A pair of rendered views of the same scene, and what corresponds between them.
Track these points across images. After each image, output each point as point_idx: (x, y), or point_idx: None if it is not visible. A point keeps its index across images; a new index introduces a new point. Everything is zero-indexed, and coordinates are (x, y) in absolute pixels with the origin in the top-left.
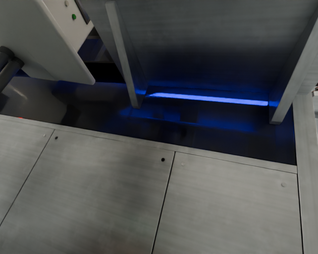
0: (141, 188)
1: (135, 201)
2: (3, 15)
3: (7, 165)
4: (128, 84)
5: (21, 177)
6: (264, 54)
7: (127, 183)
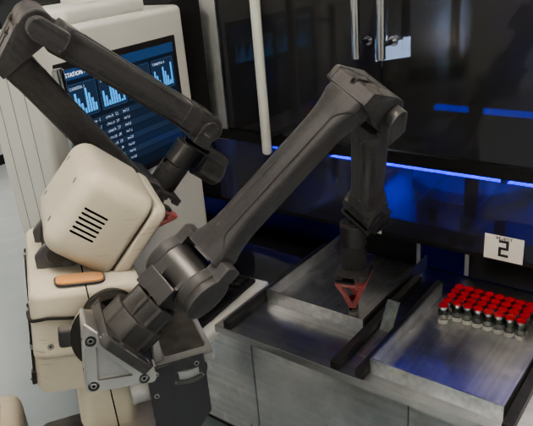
0: (381, 409)
1: (379, 420)
2: None
3: (222, 357)
4: None
5: (248, 374)
6: None
7: (365, 402)
